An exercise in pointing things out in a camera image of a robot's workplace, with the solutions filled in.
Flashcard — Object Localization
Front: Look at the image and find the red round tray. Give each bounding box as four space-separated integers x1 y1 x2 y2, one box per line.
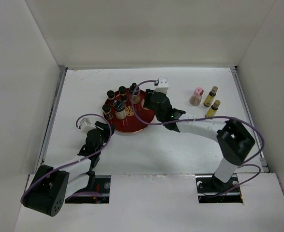
103 88 155 133

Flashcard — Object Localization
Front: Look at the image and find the pink-cap spice jar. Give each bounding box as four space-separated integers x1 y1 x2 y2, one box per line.
189 87 204 106

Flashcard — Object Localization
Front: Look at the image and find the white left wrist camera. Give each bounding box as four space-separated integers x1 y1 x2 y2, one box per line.
78 117 95 134

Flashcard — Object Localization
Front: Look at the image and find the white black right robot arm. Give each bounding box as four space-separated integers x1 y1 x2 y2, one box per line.
144 89 255 191

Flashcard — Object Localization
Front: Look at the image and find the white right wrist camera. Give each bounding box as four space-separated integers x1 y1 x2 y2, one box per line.
154 78 169 94

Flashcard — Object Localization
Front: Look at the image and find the front yellow sauce bottle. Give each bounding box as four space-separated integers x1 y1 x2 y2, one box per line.
205 100 221 117

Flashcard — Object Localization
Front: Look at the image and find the metal table rail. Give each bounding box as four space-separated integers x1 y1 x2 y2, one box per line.
230 66 269 173
34 65 68 172

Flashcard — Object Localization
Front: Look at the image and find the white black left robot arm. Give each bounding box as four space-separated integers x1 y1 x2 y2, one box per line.
21 121 115 217

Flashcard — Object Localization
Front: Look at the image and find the yellow sauce bottle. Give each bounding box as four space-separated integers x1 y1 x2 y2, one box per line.
205 100 221 117
203 86 218 107

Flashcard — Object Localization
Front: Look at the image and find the right metal table rail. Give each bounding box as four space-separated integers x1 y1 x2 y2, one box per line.
230 66 269 173

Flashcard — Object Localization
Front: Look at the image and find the back yellow sauce bottle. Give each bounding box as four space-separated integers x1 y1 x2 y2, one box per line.
203 86 218 107

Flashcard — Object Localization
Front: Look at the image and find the black-knob spice jar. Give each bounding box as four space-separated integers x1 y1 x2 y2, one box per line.
129 83 140 104
113 100 126 120

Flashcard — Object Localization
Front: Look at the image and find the small black-cap spice bottle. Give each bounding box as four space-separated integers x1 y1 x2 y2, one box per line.
102 104 113 120
106 90 115 105
119 86 127 102

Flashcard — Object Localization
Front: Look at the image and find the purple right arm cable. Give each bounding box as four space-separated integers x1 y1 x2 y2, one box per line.
130 79 265 194

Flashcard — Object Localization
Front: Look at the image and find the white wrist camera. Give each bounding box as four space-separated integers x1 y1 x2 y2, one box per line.
154 78 169 94
78 117 95 134

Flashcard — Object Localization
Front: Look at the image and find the left metal table rail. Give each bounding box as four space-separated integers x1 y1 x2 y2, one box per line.
34 65 68 172

